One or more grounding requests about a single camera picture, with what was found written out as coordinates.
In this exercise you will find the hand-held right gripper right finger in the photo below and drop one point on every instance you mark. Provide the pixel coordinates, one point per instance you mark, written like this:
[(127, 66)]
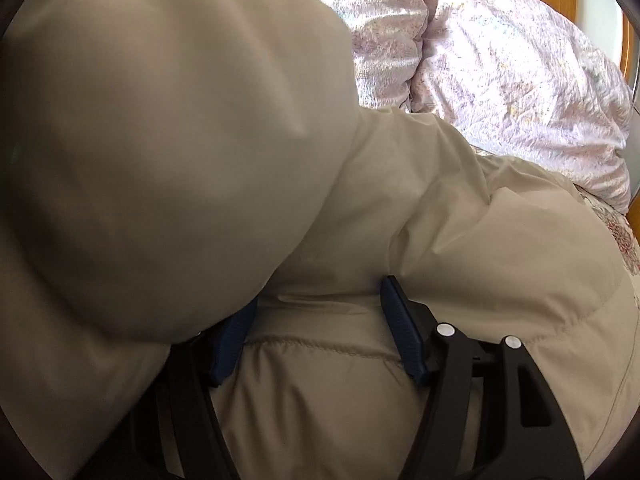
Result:
[(402, 335)]

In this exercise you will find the pink crinkled pillow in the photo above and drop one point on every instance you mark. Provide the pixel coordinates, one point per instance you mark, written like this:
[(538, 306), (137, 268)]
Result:
[(380, 20), (515, 75)]

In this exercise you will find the beige puffer jacket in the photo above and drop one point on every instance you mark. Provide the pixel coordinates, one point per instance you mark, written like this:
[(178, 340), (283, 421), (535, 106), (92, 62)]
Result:
[(200, 135)]

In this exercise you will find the floral quilted bedspread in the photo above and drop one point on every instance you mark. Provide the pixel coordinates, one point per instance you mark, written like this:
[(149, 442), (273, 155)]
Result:
[(625, 240)]

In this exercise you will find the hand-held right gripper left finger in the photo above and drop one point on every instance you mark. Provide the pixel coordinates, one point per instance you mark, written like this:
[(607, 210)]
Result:
[(227, 347)]

